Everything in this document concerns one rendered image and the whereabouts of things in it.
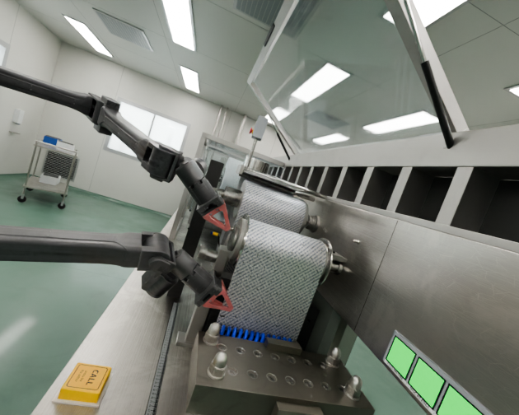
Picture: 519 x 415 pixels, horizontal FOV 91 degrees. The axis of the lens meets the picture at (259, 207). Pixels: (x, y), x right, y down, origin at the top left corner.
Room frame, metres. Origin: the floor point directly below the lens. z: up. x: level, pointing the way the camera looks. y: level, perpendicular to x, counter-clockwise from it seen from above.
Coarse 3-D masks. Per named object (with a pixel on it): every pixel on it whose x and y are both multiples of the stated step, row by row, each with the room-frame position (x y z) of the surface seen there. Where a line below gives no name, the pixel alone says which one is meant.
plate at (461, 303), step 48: (336, 240) 0.84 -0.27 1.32; (384, 240) 0.64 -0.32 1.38; (432, 240) 0.52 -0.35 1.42; (336, 288) 0.75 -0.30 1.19; (384, 288) 0.59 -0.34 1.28; (432, 288) 0.48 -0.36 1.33; (480, 288) 0.41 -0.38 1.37; (384, 336) 0.54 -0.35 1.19; (432, 336) 0.45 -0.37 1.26; (480, 336) 0.39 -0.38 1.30; (480, 384) 0.36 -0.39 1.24
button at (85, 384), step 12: (72, 372) 0.49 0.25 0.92; (84, 372) 0.49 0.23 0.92; (96, 372) 0.50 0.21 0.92; (108, 372) 0.51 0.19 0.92; (72, 384) 0.46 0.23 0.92; (84, 384) 0.47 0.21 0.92; (96, 384) 0.48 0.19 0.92; (60, 396) 0.45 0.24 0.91; (72, 396) 0.45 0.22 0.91; (84, 396) 0.46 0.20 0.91; (96, 396) 0.46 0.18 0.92
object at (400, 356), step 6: (396, 342) 0.50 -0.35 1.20; (390, 348) 0.51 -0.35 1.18; (396, 348) 0.50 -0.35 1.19; (402, 348) 0.48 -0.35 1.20; (408, 348) 0.47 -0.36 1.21; (390, 354) 0.50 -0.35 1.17; (396, 354) 0.49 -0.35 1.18; (402, 354) 0.48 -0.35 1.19; (408, 354) 0.47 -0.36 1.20; (414, 354) 0.46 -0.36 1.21; (390, 360) 0.50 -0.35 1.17; (396, 360) 0.49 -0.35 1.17; (402, 360) 0.48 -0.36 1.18; (408, 360) 0.47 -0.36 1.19; (396, 366) 0.48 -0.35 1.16; (402, 366) 0.47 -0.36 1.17; (408, 366) 0.46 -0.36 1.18; (402, 372) 0.47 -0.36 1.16
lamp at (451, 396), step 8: (448, 392) 0.39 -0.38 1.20; (456, 392) 0.38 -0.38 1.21; (448, 400) 0.38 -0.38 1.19; (456, 400) 0.37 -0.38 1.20; (464, 400) 0.37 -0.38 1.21; (440, 408) 0.39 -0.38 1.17; (448, 408) 0.38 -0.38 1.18; (456, 408) 0.37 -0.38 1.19; (464, 408) 0.36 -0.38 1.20; (472, 408) 0.35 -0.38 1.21
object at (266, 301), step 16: (240, 272) 0.64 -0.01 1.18; (256, 272) 0.65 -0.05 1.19; (272, 272) 0.66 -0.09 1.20; (240, 288) 0.64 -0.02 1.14; (256, 288) 0.65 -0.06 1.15; (272, 288) 0.66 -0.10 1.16; (288, 288) 0.67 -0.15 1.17; (304, 288) 0.68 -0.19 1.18; (224, 304) 0.64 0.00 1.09; (240, 304) 0.65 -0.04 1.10; (256, 304) 0.66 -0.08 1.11; (272, 304) 0.67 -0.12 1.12; (288, 304) 0.68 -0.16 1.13; (304, 304) 0.69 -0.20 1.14; (224, 320) 0.64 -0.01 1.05; (240, 320) 0.65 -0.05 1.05; (256, 320) 0.66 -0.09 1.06; (272, 320) 0.67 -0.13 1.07; (288, 320) 0.68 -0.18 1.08; (288, 336) 0.69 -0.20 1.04
